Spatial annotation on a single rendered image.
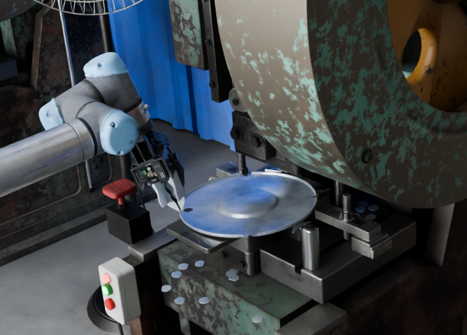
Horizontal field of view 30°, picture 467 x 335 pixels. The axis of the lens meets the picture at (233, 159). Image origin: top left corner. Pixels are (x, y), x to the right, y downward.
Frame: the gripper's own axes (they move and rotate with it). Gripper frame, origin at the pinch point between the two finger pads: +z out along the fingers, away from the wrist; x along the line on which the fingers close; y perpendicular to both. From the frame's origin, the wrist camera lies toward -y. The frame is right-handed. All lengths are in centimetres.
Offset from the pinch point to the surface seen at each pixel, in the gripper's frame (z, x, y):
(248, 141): -7.0, 18.9, -0.7
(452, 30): -21, 62, 20
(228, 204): 4.0, 9.7, 0.9
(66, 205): 46, -80, -136
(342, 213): 13.7, 31.2, 3.9
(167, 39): 23, -33, -222
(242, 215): 4.9, 12.5, 5.8
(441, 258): 36, 46, -2
